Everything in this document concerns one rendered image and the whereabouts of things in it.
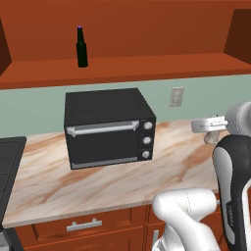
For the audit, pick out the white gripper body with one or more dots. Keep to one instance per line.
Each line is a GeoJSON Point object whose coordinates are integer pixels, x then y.
{"type": "Point", "coordinates": [202, 125]}

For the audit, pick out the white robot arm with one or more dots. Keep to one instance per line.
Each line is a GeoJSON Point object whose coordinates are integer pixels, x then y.
{"type": "Point", "coordinates": [232, 183]}

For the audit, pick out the dark green beer bottle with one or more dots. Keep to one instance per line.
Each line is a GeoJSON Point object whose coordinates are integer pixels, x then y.
{"type": "Point", "coordinates": [82, 52]}

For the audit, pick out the small tan rounded object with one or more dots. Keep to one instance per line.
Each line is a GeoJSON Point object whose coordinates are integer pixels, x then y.
{"type": "Point", "coordinates": [211, 137]}

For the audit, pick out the silver toaster oven knob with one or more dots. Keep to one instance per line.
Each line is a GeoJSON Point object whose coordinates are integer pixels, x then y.
{"type": "Point", "coordinates": [147, 140]}
{"type": "Point", "coordinates": [148, 125]}
{"type": "Point", "coordinates": [146, 154]}

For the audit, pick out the black toaster oven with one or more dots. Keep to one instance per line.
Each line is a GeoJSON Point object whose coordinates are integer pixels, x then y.
{"type": "Point", "coordinates": [104, 104]}

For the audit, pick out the black toaster oven door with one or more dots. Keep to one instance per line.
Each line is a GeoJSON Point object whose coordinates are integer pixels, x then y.
{"type": "Point", "coordinates": [101, 147]}

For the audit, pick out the red-brown wooden drawer front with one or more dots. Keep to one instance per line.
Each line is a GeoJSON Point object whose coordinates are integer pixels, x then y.
{"type": "Point", "coordinates": [117, 220]}

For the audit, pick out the black stove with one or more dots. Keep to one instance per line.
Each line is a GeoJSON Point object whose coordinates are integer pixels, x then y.
{"type": "Point", "coordinates": [8, 163]}

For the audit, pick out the beige wall socket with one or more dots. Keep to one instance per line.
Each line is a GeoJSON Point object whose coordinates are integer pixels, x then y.
{"type": "Point", "coordinates": [176, 96]}

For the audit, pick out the red-brown open wall cabinet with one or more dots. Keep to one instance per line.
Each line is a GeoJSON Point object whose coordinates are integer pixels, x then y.
{"type": "Point", "coordinates": [147, 36]}

